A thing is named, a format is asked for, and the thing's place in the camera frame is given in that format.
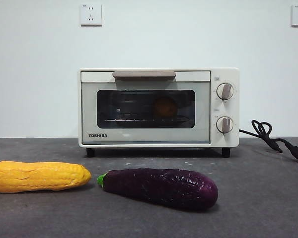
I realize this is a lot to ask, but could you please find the brown potato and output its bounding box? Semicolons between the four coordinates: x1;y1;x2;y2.
152;96;177;119

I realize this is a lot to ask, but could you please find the glass oven door beige handle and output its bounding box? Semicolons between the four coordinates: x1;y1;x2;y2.
80;70;211;145

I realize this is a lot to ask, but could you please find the beige oven timer knob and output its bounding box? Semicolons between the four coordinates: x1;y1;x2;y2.
216;116;234;134

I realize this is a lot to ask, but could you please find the white Toshiba toaster oven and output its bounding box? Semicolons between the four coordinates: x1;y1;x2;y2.
78;68;240;158

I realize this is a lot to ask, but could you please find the beige oven temperature knob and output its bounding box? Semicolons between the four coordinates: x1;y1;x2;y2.
216;83;235;101

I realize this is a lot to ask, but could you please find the purple eggplant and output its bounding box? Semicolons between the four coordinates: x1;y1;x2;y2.
96;168;219;212

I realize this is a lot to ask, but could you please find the yellow corn cob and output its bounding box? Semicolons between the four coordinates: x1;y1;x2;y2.
0;160;92;193

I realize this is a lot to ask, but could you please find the metal wire oven rack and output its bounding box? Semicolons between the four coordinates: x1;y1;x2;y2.
103;118;191;122

